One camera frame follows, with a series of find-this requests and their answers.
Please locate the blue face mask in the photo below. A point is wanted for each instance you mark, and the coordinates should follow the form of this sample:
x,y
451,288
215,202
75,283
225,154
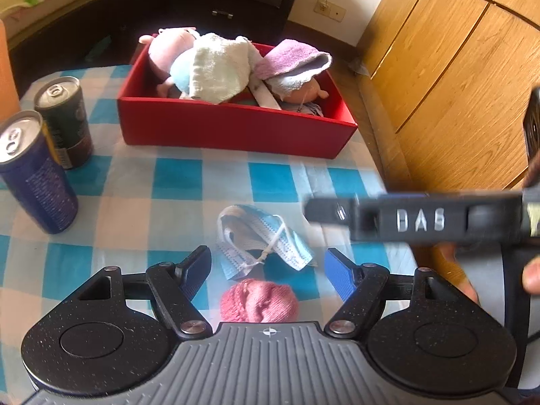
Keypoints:
x,y
291,251

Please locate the crumpled paper scrap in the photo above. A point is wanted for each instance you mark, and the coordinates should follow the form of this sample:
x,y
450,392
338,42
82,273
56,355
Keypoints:
x,y
360,68

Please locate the blue drink can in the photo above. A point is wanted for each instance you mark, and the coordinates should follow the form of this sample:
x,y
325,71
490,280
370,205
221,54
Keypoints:
x,y
38,181

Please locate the purple towel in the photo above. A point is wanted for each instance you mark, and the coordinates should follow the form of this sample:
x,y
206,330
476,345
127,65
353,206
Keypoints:
x,y
291,57

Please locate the white flat strip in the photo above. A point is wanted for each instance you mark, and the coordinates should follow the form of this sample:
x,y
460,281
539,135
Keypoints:
x,y
265,95

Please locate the pink pig plush toy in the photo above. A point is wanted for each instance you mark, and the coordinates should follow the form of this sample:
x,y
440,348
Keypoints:
x,y
173,52

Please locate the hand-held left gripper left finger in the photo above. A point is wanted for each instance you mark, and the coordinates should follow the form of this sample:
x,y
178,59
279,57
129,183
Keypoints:
x,y
198,270

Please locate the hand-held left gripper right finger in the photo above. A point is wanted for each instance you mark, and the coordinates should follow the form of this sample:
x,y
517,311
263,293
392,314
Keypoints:
x,y
339,278

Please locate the red box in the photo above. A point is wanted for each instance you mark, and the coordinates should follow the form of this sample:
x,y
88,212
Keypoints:
x,y
236,128

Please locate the blue checkered cloth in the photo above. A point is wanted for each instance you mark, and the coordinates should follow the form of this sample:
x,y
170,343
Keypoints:
x,y
139,202

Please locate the pink knitted sock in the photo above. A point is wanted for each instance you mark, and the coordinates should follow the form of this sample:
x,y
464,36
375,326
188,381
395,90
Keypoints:
x,y
259,301

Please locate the black drink can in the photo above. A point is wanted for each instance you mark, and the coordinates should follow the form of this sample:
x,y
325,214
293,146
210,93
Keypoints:
x,y
69,126

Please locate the wooden wardrobe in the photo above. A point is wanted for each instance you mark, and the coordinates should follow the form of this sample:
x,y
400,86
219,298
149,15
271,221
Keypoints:
x,y
443,71

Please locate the pale blue white towel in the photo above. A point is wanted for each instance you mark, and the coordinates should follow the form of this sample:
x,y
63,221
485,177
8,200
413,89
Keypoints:
x,y
215,71

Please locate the beige plush doll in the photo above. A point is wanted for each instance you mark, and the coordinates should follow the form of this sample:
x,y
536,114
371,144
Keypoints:
x,y
306,93

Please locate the person's right hand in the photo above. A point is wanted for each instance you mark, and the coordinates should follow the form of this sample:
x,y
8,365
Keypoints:
x,y
532,276

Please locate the wall socket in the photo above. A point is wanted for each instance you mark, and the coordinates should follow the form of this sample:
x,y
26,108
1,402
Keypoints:
x,y
333,10

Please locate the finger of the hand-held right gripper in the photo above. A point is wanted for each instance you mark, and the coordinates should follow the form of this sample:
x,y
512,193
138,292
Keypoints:
x,y
329,211

